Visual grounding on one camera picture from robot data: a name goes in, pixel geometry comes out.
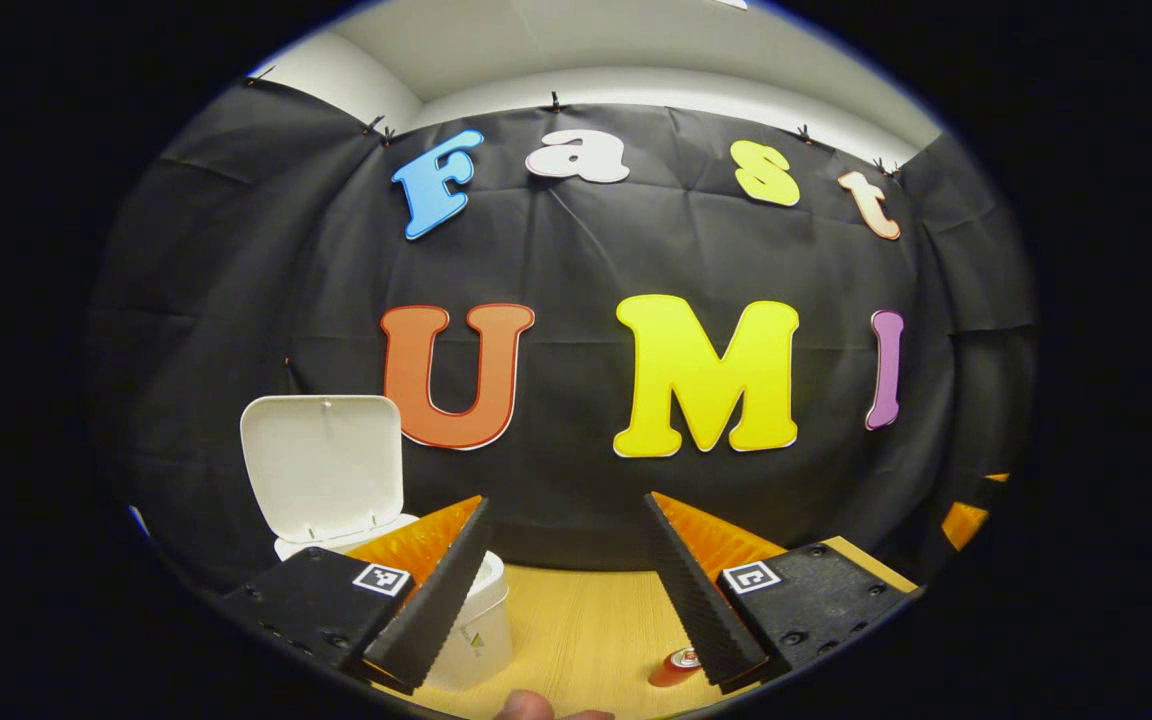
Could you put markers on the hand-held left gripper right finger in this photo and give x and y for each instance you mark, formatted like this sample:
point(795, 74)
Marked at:
point(701, 600)

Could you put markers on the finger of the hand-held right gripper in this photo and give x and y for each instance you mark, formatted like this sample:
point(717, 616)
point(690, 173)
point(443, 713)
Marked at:
point(961, 525)

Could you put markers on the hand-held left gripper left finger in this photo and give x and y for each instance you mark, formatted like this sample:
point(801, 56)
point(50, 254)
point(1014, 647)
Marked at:
point(446, 600)

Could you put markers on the red pop can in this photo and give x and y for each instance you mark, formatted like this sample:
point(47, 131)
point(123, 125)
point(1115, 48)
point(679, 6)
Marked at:
point(674, 668)

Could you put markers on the white desktop garbage bin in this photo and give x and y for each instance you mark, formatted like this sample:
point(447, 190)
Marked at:
point(321, 465)

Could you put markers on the wooden desktop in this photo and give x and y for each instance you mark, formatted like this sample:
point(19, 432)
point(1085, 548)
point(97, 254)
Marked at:
point(586, 620)

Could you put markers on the black backdrop cloth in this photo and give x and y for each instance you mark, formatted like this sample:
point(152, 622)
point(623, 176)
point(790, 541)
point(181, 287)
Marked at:
point(576, 240)

